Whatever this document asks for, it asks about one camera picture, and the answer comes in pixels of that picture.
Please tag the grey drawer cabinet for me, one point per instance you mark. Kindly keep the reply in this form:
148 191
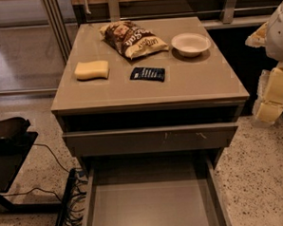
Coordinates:
195 91

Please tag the open middle drawer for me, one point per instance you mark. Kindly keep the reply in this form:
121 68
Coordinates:
175 191

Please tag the white paper bowl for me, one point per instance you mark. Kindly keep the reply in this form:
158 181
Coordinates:
190 44

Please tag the brown chip bag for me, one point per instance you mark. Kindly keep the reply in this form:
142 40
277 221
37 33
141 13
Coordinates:
131 40

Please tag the dark blue rxbar wrapper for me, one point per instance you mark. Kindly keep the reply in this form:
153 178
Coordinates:
148 74

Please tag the metal railing post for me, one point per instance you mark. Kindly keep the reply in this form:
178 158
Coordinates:
228 11

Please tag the yellow sponge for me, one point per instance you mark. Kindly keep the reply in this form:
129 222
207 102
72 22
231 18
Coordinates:
91 70

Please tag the dark object on table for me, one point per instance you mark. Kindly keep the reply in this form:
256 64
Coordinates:
13 128

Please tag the black side table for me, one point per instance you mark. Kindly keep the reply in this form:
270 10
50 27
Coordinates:
12 156

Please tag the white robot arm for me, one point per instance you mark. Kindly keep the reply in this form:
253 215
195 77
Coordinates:
274 37

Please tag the top drawer front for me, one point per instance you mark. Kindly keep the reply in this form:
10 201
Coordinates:
154 139

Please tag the black power strip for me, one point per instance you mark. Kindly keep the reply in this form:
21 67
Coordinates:
66 198

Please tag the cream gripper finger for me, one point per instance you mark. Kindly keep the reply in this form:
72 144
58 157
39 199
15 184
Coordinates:
258 38
269 103

